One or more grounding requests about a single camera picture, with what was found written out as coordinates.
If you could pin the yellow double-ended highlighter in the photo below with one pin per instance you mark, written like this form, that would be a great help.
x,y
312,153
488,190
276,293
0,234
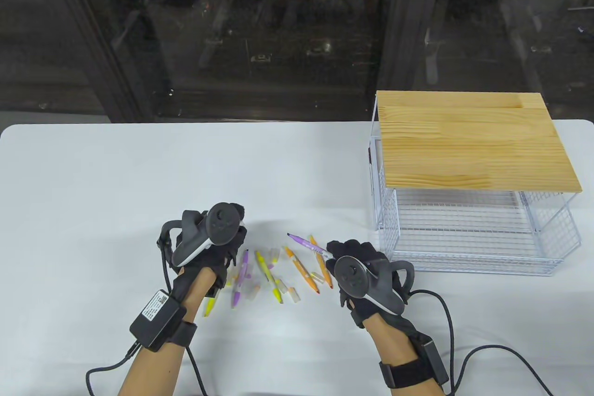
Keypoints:
x,y
268,275
209,308

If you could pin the black labelled wrist camera box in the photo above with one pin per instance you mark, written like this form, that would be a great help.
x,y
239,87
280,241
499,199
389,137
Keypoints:
x,y
155,319

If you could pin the cluster of clear highlighter caps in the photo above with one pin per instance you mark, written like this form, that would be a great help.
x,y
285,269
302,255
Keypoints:
x,y
293,295

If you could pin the purple double-ended highlighter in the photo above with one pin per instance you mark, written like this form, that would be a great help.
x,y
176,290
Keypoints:
x,y
306,243
240,280

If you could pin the person's right hand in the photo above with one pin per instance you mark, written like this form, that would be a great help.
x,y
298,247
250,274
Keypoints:
x,y
357,247

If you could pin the black and white controller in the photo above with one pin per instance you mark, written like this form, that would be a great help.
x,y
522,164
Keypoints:
x,y
352,275
222,224

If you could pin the person's left forearm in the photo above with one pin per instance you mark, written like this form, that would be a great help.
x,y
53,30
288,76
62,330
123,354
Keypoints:
x,y
153,368

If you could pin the orange double-ended highlighter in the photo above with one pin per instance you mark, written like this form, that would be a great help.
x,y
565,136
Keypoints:
x,y
301,268
325,273

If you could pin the dark window frame post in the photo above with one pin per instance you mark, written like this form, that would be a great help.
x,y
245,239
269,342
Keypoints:
x,y
399,43
116,66

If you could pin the person's right forearm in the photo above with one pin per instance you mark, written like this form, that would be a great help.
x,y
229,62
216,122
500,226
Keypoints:
x,y
394,345

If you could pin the light wooden board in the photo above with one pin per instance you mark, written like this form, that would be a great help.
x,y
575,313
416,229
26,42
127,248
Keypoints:
x,y
473,145

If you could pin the person's left hand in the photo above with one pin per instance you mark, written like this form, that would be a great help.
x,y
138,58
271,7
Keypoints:
x,y
222,259

